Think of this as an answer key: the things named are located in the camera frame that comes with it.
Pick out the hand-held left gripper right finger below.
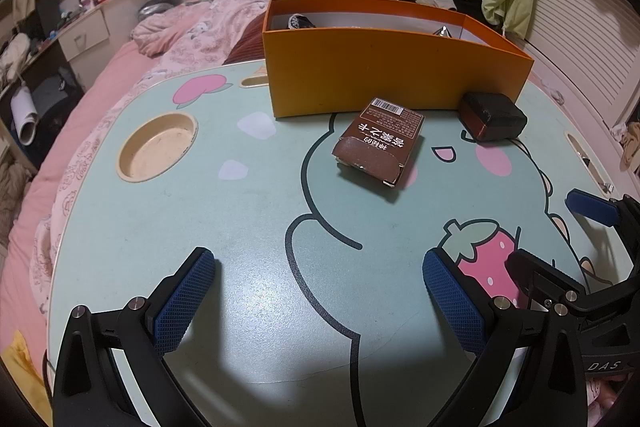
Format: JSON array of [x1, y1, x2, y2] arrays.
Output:
[[422, 249, 586, 427]]

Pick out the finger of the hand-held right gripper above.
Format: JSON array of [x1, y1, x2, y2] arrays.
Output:
[[505, 249, 593, 313], [567, 188, 640, 268]]

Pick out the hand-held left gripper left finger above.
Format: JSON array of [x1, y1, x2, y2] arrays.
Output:
[[52, 247, 219, 427]]

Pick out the small black box red print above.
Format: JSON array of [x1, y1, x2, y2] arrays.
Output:
[[459, 92, 528, 142]]

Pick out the brown card box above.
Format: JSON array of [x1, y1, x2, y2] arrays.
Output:
[[331, 97, 427, 188]]

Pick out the orange cardboard box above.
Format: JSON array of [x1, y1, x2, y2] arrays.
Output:
[[262, 0, 536, 120]]

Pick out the beige plush toy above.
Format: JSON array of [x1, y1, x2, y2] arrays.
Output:
[[620, 122, 640, 172]]

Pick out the white louvered door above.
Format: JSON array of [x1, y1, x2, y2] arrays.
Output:
[[520, 0, 640, 128]]

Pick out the yellow cloth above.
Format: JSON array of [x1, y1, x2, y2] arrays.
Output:
[[0, 329, 53, 427]]

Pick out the dark bag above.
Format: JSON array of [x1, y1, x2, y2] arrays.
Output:
[[30, 67, 86, 132]]

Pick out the white boot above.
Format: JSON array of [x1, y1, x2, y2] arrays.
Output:
[[11, 87, 38, 145]]

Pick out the pink floral blanket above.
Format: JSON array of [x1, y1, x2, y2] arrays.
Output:
[[30, 0, 401, 288]]

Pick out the white nightstand drawer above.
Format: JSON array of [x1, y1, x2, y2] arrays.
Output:
[[59, 4, 112, 60]]

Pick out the grey bag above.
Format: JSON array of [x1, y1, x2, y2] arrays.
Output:
[[137, 0, 183, 20]]

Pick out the black monitor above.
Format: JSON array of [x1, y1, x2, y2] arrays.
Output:
[[35, 0, 61, 35]]

